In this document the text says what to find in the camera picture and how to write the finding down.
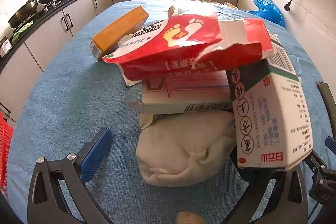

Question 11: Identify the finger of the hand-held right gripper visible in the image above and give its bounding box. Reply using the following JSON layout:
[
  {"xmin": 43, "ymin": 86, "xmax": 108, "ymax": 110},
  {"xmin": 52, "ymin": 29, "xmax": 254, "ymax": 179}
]
[
  {"xmin": 325, "ymin": 135, "xmax": 336, "ymax": 155},
  {"xmin": 304, "ymin": 150, "xmax": 328, "ymax": 177}
]

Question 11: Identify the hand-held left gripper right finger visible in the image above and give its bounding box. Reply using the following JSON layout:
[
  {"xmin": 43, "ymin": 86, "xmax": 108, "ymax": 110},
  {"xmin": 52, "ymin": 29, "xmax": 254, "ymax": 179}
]
[{"xmin": 223, "ymin": 151, "xmax": 309, "ymax": 224}]

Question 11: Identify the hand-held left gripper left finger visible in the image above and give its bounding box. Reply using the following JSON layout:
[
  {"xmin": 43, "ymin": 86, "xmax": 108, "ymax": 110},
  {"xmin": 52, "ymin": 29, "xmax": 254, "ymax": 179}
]
[{"xmin": 28, "ymin": 127, "xmax": 113, "ymax": 224}]

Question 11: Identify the white green medicine box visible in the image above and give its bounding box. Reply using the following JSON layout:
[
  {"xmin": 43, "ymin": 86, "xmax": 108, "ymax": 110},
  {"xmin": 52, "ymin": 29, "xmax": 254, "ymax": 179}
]
[{"xmin": 226, "ymin": 40, "xmax": 313, "ymax": 170}]

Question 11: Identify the white wet wipes packet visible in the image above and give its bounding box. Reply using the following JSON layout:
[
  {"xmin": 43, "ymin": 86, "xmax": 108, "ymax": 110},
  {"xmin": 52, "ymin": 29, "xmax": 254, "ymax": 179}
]
[{"xmin": 135, "ymin": 110, "xmax": 237, "ymax": 186}]

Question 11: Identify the red plastic basket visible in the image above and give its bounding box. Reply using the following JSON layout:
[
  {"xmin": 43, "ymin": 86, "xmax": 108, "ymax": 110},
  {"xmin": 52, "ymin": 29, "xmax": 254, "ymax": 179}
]
[{"xmin": 0, "ymin": 112, "xmax": 15, "ymax": 193}]

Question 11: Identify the white barcode box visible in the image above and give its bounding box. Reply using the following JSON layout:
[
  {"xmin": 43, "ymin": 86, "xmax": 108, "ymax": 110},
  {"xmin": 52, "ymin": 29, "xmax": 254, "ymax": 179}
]
[{"xmin": 126, "ymin": 70, "xmax": 234, "ymax": 114}]

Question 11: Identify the long orange cardboard box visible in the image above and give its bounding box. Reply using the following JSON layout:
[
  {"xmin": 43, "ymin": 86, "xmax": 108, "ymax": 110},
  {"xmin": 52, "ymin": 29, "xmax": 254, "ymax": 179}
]
[{"xmin": 90, "ymin": 5, "xmax": 150, "ymax": 60}]

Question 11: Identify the red torn footprint carton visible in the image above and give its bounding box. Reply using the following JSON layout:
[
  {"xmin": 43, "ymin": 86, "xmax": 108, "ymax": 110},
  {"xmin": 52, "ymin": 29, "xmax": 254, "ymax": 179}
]
[{"xmin": 102, "ymin": 10, "xmax": 274, "ymax": 86}]

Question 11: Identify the blue tablecloth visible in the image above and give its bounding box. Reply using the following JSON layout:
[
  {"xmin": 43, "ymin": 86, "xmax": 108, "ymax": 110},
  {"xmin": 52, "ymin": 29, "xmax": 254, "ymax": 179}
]
[{"xmin": 8, "ymin": 0, "xmax": 328, "ymax": 224}]

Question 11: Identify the green cloth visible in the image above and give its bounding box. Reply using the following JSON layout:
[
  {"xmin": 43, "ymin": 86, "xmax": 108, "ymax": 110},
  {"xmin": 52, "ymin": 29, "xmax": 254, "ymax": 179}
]
[{"xmin": 13, "ymin": 21, "xmax": 34, "ymax": 42}]

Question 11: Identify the blue plastic bag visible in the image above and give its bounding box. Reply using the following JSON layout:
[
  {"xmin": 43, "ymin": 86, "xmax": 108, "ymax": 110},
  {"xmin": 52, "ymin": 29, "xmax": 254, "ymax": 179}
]
[{"xmin": 247, "ymin": 0, "xmax": 286, "ymax": 28}]

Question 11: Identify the gas stove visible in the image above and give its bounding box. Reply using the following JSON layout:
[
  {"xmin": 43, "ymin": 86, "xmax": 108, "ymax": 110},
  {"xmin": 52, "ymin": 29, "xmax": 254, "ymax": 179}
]
[{"xmin": 39, "ymin": 0, "xmax": 70, "ymax": 13}]

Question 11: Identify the black frying pan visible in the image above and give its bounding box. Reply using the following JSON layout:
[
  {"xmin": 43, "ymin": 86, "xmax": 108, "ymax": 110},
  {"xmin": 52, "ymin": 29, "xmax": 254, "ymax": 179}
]
[{"xmin": 7, "ymin": 0, "xmax": 38, "ymax": 29}]

